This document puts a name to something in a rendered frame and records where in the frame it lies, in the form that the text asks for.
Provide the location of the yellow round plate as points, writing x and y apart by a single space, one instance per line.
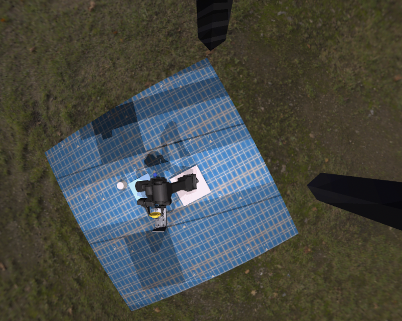
155 214

